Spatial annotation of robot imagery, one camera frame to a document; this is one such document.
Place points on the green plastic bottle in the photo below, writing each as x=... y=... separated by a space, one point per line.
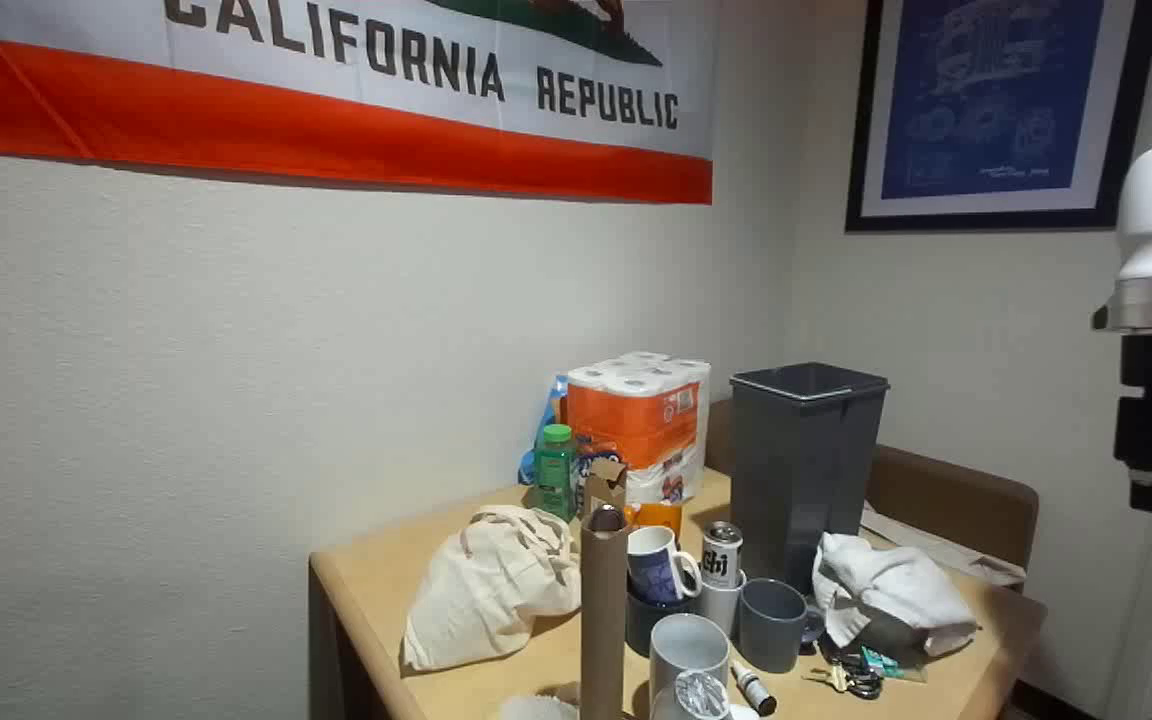
x=552 y=463

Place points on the white crumpled cloth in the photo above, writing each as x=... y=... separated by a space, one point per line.
x=863 y=585

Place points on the grey plastic trash bin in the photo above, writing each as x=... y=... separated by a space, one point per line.
x=804 y=443

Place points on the framed blue blueprint poster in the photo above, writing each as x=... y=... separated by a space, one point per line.
x=998 y=114

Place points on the keys and small items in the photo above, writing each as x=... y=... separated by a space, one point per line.
x=857 y=671

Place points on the dark grey mug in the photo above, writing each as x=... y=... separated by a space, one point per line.
x=774 y=620

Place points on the small white patterned cup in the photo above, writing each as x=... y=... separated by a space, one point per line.
x=723 y=554

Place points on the white marker pen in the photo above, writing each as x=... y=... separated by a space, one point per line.
x=754 y=688

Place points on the orange paper towel pack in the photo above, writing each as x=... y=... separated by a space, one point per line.
x=651 y=408

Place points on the blue and white mug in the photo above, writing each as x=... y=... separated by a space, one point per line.
x=659 y=566

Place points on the brown cardboard tube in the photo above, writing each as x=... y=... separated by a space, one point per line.
x=600 y=615

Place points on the blue plastic bag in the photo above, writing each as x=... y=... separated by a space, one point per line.
x=541 y=425

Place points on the California Republic flag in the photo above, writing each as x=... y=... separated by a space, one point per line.
x=516 y=97

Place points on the beige cloth bag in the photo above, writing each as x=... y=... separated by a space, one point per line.
x=489 y=585

